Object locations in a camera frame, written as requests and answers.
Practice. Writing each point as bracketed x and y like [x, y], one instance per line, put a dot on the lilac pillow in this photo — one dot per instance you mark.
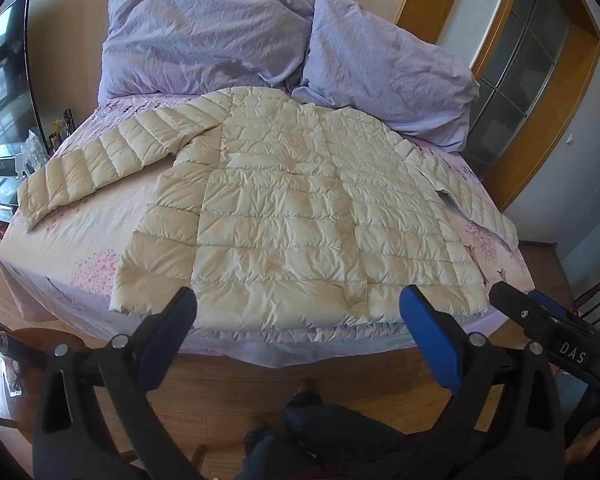
[380, 70]
[195, 40]

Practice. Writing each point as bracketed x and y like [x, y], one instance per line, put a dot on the dark bottles on stand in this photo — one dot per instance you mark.
[62, 127]

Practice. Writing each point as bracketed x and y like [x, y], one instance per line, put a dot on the person's dark trousers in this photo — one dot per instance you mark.
[340, 435]

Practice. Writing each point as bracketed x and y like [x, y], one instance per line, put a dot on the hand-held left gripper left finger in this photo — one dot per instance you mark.
[166, 327]

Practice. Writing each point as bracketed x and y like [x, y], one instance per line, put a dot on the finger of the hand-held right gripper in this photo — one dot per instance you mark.
[512, 305]

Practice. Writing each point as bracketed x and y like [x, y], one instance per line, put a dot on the cream quilted puffer jacket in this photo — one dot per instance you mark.
[280, 220]

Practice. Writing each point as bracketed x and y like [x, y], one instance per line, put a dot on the clear plastic bag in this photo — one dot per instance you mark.
[34, 150]

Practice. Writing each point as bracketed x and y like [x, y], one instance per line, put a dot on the bed with pink printed sheet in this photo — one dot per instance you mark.
[80, 240]

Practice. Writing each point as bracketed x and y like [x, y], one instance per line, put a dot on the wooden framed glass door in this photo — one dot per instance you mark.
[525, 60]

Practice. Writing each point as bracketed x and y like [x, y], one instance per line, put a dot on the person's slipper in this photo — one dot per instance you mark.
[308, 389]

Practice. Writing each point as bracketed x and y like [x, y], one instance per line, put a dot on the black flat screen television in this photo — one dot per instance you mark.
[2, 110]

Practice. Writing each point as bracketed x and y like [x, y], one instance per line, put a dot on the black cylinder device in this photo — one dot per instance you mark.
[17, 347]

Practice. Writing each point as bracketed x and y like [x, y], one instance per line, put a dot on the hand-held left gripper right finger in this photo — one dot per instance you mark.
[427, 327]

